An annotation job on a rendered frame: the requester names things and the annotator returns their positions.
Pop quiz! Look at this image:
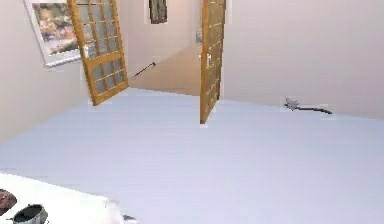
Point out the dark framed wall picture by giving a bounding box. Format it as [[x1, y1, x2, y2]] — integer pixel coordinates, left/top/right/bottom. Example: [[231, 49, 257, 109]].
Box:
[[148, 0, 168, 25]]

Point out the black long-handled tool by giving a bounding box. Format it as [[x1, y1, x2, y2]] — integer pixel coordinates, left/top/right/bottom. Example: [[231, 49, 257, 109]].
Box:
[[132, 61, 157, 78]]

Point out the white framed colourful picture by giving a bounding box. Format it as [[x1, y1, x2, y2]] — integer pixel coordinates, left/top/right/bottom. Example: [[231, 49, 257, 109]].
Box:
[[23, 0, 88, 68]]

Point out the grey-headed black-handled tool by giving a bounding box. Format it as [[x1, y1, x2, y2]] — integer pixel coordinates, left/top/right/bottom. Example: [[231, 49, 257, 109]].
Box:
[[284, 97, 333, 115]]

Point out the wooden glass-paned room door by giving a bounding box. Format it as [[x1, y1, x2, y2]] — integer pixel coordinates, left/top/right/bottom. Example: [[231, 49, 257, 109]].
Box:
[[66, 0, 130, 107], [199, 0, 227, 125]]

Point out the grey metal pot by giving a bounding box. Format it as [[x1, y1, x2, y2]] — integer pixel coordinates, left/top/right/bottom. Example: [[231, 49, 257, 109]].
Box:
[[11, 203, 49, 224]]

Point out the dark brown round dish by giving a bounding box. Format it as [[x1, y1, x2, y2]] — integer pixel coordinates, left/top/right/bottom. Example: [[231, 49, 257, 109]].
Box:
[[0, 188, 18, 217]]

